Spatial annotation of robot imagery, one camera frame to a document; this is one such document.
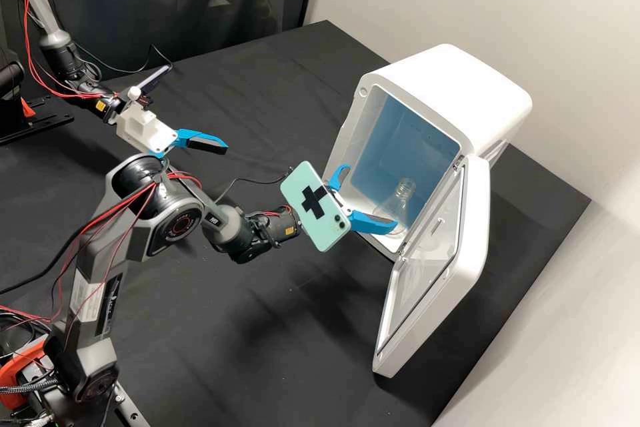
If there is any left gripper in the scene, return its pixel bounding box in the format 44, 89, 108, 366
117, 105, 229, 158

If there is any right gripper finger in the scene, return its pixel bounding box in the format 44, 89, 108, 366
347, 209, 401, 238

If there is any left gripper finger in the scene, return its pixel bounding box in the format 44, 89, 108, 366
329, 163, 353, 193

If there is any clear flask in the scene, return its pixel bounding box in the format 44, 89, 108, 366
372, 176, 419, 238

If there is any incubator door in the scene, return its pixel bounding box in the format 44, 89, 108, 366
371, 153, 491, 380

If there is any white incubator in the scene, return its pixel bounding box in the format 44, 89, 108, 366
322, 43, 533, 262

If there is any right wrist camera phone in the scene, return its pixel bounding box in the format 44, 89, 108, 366
279, 160, 354, 252

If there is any wrist camera phone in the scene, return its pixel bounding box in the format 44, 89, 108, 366
279, 160, 354, 252
112, 62, 175, 113

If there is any left wrist camera phone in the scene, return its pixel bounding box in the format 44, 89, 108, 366
112, 62, 175, 113

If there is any black cable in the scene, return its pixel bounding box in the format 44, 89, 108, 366
213, 170, 293, 210
73, 43, 174, 79

